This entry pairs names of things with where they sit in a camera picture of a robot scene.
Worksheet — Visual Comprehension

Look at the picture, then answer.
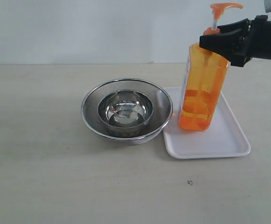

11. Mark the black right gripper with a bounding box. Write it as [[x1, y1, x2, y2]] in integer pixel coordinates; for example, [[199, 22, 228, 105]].
[[199, 15, 271, 67]]

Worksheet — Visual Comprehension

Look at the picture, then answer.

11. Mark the small stainless steel bowl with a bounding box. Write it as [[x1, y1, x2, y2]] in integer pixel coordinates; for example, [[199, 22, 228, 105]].
[[97, 89, 154, 129]]

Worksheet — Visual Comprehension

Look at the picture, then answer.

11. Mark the white plastic tray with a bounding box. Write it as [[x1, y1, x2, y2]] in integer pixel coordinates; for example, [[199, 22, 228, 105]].
[[163, 87, 251, 160]]

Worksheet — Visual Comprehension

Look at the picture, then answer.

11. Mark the orange pump soap bottle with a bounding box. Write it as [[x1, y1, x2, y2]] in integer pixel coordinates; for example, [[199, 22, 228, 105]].
[[178, 2, 244, 132]]

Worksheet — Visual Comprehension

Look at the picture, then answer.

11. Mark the stainless steel mesh colander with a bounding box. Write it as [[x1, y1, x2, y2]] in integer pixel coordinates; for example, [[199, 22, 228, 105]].
[[81, 78, 173, 145]]

